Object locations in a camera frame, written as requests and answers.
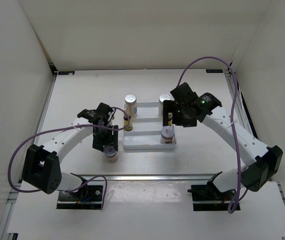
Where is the small yellow bottle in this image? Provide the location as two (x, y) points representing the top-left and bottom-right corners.
(167, 112), (173, 126)
(123, 114), (133, 131)

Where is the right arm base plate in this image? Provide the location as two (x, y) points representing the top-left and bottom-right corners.
(187, 184), (236, 212)

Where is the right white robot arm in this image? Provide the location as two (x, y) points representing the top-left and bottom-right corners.
(162, 92), (283, 201)

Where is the short jar red label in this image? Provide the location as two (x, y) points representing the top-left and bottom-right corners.
(160, 125), (175, 144)
(103, 146), (119, 163)

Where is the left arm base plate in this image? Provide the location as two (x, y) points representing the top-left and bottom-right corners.
(56, 176), (108, 210)

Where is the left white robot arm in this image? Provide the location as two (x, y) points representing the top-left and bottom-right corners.
(22, 105), (119, 198)

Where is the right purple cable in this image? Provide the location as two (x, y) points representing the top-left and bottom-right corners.
(176, 56), (249, 215)

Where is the tall jar silver lid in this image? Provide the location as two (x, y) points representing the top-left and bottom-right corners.
(158, 94), (172, 118)
(124, 93), (138, 119)

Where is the white divided tray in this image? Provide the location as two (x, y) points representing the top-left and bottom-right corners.
(122, 102), (177, 151)

